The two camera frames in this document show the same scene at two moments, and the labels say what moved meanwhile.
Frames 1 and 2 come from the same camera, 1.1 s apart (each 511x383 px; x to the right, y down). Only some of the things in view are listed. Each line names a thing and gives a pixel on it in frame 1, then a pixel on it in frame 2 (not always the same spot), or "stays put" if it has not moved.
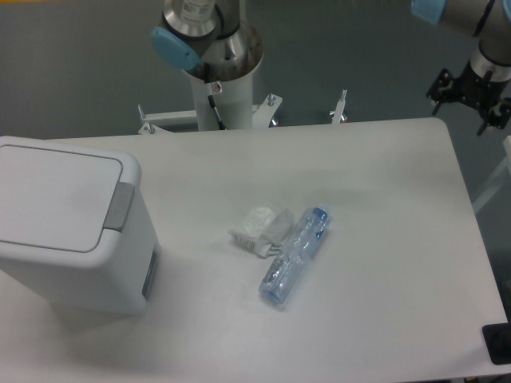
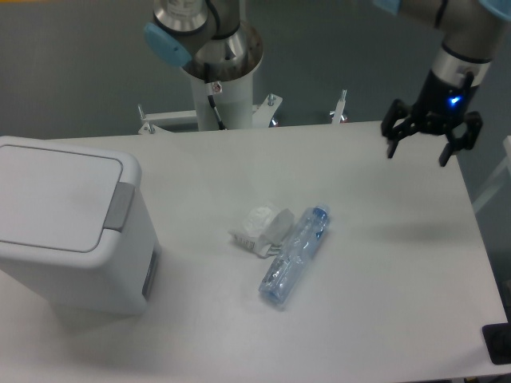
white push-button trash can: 76,225 stays put
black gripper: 473,88 -> 441,107
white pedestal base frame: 260,115 stays put
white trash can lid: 56,199 stays put
